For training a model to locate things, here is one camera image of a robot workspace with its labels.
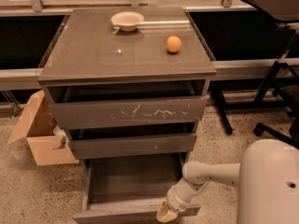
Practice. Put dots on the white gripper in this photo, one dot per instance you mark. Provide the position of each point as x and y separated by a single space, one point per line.
177 200

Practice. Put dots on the grey bottom drawer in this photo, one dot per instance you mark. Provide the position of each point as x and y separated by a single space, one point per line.
126 190

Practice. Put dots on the grey drawer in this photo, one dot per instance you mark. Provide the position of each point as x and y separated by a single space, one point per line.
133 140
127 104
126 190

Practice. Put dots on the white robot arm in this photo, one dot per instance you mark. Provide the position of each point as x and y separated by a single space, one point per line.
267 179

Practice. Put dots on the grey middle drawer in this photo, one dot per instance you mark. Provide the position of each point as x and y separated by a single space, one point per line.
133 140

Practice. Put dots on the grey top drawer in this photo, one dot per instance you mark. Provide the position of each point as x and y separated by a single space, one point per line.
127 104

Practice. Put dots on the grey drawer cabinet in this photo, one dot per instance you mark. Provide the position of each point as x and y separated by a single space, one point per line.
89 51

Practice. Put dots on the open cardboard box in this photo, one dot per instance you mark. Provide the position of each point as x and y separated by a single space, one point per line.
36 125

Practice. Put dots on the orange ball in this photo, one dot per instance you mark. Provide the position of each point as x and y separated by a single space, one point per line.
173 44

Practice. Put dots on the white bowl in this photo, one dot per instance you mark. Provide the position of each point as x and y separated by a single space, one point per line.
126 21

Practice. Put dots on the black side table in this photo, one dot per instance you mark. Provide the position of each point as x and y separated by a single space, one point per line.
286 14

